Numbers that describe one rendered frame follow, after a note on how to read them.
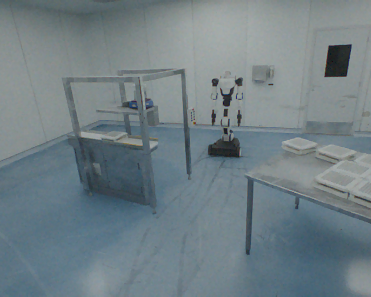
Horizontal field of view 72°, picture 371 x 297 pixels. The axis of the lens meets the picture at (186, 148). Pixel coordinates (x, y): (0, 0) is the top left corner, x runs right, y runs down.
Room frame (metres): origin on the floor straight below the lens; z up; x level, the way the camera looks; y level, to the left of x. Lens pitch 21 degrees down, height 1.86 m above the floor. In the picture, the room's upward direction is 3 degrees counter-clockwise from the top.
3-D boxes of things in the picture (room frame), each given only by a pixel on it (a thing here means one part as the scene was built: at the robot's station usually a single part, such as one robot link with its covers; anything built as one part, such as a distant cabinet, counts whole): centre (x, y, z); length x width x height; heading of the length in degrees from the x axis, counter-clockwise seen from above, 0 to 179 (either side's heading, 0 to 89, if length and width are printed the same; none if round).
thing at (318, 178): (1.64, -1.09, 0.92); 0.25 x 0.24 x 0.02; 126
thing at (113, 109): (3.00, 0.67, 1.25); 0.62 x 0.38 x 0.04; 61
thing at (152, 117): (3.02, 0.43, 1.14); 0.22 x 0.11 x 0.20; 61
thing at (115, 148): (3.19, 0.99, 0.77); 1.30 x 0.29 x 0.10; 61
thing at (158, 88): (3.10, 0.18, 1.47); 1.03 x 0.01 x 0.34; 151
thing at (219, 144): (4.60, -0.79, 0.19); 0.64 x 0.52 x 0.33; 159
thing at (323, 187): (1.64, -1.09, 0.87); 0.24 x 0.24 x 0.02; 36
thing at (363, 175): (1.79, -1.29, 0.92); 0.25 x 0.24 x 0.02; 126
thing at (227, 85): (4.62, -0.80, 1.23); 0.34 x 0.30 x 0.36; 69
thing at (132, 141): (3.19, 0.99, 0.81); 1.35 x 0.25 x 0.05; 61
